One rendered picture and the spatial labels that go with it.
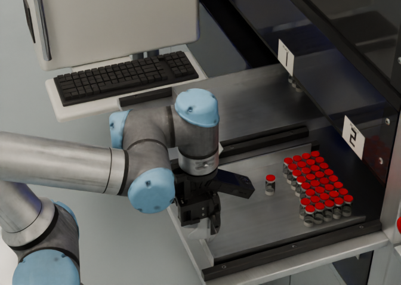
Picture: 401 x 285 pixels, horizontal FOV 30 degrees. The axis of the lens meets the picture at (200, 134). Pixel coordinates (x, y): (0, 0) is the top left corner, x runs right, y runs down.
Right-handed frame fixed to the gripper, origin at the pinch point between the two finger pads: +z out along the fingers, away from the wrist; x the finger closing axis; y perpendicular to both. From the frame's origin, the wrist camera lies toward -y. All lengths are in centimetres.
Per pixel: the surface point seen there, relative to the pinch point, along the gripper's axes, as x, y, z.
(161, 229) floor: -92, -14, 92
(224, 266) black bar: 7.1, -0.3, 1.8
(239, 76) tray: -54, -29, 2
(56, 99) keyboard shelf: -75, 18, 11
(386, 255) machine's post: 11.4, -35.6, 8.3
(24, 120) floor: -178, 22, 92
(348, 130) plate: -9.1, -35.5, -10.4
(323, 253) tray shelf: 9.5, -21.1, 3.7
